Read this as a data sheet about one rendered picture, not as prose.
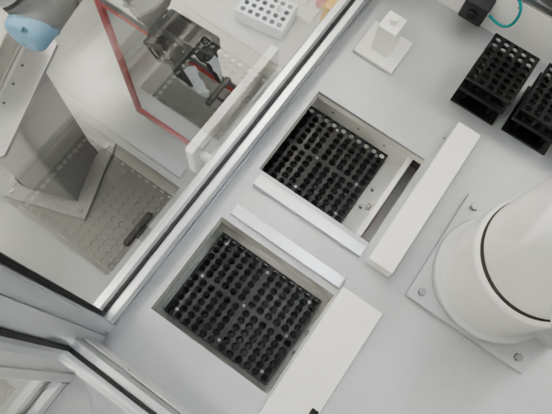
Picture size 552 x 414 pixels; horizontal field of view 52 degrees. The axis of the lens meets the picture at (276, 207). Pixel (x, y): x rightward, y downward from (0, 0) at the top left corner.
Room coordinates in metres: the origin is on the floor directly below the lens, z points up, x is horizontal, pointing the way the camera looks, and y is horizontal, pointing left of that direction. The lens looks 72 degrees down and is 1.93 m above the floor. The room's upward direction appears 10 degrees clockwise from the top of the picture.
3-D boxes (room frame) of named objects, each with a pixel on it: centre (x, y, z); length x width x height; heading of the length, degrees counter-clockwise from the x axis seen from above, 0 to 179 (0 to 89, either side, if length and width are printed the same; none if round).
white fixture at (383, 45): (0.69, -0.16, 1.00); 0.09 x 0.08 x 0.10; 64
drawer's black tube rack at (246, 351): (0.14, 0.03, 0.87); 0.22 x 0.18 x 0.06; 64
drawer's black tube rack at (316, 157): (0.45, -0.06, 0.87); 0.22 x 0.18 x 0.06; 64
